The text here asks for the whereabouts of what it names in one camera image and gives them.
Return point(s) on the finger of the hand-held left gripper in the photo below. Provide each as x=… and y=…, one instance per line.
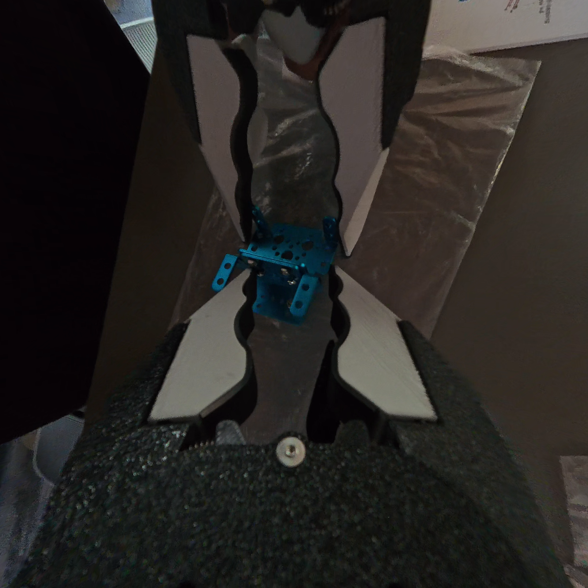
x=363, y=115
x=216, y=115

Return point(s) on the white instruction booklet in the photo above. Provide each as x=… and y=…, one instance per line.
x=505, y=23

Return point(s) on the blue metal bracket assembly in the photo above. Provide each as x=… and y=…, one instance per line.
x=285, y=248

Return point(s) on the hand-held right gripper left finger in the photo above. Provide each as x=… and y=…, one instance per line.
x=197, y=367

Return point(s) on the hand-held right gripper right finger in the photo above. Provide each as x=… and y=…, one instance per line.
x=386, y=367

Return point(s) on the dark grey desk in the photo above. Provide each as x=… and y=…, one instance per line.
x=505, y=298

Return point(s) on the clear plastic bag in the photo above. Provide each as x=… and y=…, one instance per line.
x=450, y=138

